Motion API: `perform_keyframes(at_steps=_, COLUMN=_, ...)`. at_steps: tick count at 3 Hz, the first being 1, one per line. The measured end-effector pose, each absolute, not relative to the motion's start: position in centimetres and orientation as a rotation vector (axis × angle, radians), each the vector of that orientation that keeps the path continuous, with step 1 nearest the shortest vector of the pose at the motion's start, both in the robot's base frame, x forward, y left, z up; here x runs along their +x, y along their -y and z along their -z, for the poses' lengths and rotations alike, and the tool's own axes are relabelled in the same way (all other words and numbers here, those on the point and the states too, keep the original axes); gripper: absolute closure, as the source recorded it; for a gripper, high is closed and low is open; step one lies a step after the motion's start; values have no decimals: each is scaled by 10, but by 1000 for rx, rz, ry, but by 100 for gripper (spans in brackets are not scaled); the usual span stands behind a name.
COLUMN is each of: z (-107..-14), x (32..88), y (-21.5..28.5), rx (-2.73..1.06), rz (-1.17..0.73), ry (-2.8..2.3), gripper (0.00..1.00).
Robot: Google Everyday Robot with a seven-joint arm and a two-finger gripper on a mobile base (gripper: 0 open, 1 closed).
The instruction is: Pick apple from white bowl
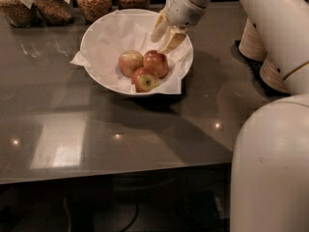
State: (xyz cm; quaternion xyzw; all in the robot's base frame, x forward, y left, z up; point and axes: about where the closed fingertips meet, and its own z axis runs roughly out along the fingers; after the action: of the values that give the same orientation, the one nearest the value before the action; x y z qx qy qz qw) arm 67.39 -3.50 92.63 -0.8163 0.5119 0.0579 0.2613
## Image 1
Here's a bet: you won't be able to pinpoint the red-yellow apple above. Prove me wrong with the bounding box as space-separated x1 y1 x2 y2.
118 50 143 77
131 67 159 93

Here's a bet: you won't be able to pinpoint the white bowl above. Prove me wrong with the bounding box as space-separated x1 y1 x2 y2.
79 8 194 98

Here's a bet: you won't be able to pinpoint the white paper liner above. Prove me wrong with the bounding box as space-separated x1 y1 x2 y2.
70 9 191 95

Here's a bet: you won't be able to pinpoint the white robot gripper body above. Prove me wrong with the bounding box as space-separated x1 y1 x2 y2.
165 0 206 28

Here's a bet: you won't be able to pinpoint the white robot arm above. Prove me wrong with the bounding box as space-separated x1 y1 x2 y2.
152 0 309 232

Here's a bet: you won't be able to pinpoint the front red-yellow apple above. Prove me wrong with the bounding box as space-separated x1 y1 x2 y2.
131 67 159 93

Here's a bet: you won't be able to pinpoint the black cable under table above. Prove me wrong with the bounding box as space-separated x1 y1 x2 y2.
62 193 141 232

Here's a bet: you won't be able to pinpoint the black tray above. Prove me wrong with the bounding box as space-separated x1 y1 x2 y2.
235 41 289 97

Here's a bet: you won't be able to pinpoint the rear stack paper bowls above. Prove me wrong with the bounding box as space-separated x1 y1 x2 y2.
239 19 267 62

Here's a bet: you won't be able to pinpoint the leftmost glass cereal jar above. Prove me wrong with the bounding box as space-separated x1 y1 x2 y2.
0 0 38 27

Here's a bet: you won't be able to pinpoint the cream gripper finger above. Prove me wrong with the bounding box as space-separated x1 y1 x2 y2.
159 27 186 54
151 9 169 43

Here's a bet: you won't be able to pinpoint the left red-yellow apple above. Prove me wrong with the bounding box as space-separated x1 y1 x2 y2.
118 50 143 77

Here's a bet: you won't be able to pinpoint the red apple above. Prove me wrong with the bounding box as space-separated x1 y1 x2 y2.
143 50 169 78

